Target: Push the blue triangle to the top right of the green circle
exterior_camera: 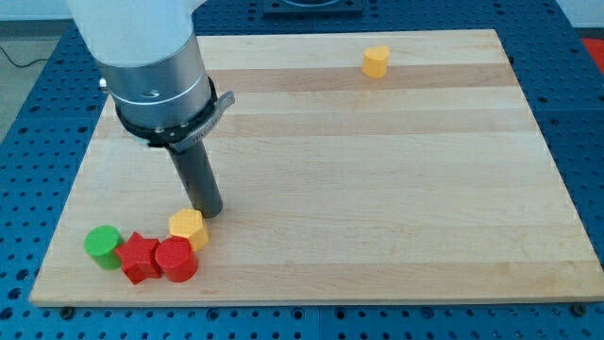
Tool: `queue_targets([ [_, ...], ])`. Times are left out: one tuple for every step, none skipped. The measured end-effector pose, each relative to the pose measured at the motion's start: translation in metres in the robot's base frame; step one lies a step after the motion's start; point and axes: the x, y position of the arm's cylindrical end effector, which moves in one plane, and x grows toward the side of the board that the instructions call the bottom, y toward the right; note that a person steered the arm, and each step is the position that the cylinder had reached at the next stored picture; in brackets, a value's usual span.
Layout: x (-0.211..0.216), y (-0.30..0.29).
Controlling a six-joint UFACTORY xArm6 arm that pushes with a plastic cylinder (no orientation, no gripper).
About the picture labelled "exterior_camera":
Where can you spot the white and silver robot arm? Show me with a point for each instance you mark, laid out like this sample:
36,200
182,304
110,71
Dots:
151,65

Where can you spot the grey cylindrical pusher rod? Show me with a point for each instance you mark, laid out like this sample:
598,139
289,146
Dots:
195,172

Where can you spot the yellow hexagon block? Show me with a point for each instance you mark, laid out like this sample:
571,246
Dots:
190,224

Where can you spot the light wooden board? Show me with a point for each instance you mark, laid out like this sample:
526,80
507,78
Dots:
430,185

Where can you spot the yellow heart block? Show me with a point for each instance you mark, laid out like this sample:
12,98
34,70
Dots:
375,61

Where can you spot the red cylinder block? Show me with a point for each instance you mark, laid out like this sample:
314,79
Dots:
176,259

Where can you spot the red star block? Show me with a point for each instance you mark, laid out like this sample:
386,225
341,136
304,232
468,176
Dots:
137,256

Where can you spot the green cylinder block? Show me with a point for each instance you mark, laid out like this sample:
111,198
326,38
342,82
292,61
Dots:
100,244

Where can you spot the red object at edge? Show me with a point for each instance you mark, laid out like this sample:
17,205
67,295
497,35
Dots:
595,48

